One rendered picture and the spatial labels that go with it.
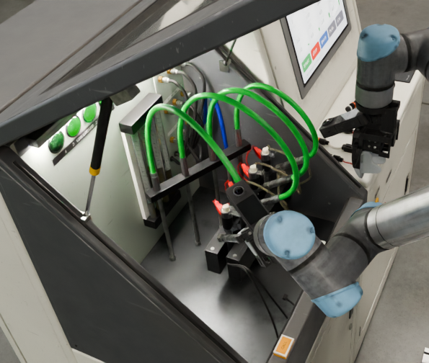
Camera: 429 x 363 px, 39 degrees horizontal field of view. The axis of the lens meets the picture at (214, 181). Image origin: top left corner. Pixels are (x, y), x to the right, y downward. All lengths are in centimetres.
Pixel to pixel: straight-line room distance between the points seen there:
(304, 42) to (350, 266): 97
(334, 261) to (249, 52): 79
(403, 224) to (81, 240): 62
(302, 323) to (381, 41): 66
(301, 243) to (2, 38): 91
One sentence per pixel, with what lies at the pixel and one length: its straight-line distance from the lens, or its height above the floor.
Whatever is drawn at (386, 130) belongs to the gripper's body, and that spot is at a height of 135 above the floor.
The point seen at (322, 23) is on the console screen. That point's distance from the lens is 197.
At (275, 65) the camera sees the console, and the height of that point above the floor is 127.
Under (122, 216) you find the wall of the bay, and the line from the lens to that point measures 162.
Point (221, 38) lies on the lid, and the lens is 72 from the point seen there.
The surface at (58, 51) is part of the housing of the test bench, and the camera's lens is 142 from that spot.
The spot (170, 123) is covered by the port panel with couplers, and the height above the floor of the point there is 115.
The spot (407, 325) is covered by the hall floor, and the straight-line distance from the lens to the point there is 264.
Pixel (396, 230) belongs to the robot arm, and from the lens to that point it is 99.
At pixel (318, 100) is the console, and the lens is 193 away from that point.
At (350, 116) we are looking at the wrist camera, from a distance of 131.
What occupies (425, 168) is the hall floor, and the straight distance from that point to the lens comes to 334.
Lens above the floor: 212
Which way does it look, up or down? 41 degrees down
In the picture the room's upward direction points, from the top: 8 degrees counter-clockwise
